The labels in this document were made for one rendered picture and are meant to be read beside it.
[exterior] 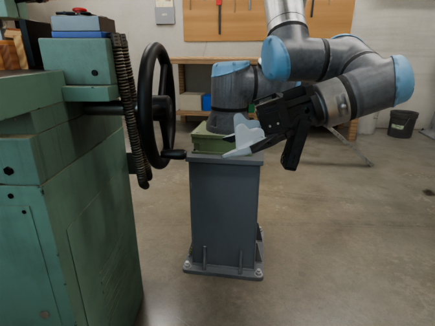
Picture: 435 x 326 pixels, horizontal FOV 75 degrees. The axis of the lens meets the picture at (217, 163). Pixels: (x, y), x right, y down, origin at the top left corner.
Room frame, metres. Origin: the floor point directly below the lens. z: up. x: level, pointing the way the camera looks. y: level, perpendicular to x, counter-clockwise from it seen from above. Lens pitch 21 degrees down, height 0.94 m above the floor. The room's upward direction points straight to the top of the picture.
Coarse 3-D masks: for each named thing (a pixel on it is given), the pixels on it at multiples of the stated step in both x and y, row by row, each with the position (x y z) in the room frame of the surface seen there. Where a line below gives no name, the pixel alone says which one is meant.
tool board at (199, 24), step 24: (192, 0) 3.94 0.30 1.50; (216, 0) 3.87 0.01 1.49; (240, 0) 3.85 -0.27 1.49; (312, 0) 3.71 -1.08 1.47; (336, 0) 3.69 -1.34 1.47; (192, 24) 3.95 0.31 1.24; (216, 24) 3.90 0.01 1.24; (240, 24) 3.85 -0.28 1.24; (264, 24) 3.81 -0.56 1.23; (312, 24) 3.72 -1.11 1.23; (336, 24) 3.68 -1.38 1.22
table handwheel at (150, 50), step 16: (160, 48) 0.66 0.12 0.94; (144, 64) 0.57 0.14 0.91; (160, 64) 0.75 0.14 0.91; (144, 80) 0.55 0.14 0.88; (160, 80) 0.72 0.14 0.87; (144, 96) 0.54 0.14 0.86; (160, 96) 0.67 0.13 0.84; (96, 112) 0.66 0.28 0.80; (112, 112) 0.66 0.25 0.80; (144, 112) 0.53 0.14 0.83; (160, 112) 0.65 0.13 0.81; (144, 128) 0.53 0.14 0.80; (144, 144) 0.54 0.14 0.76; (160, 160) 0.58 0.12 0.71
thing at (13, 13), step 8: (0, 0) 0.65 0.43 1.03; (8, 0) 0.66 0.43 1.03; (0, 8) 0.65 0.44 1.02; (8, 8) 0.66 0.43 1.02; (16, 8) 0.68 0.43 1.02; (24, 8) 0.71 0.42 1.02; (0, 16) 0.65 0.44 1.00; (8, 16) 0.65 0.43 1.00; (16, 16) 0.68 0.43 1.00; (24, 16) 0.70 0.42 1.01; (0, 24) 0.68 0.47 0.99
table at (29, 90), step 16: (0, 80) 0.43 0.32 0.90; (16, 80) 0.47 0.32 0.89; (32, 80) 0.51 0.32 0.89; (48, 80) 0.55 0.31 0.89; (64, 80) 0.60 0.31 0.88; (0, 96) 0.43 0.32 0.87; (16, 96) 0.46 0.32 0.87; (32, 96) 0.50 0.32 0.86; (48, 96) 0.54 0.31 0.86; (64, 96) 0.59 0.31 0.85; (80, 96) 0.59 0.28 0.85; (96, 96) 0.58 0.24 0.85; (112, 96) 0.60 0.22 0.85; (0, 112) 0.42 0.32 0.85; (16, 112) 0.45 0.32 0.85
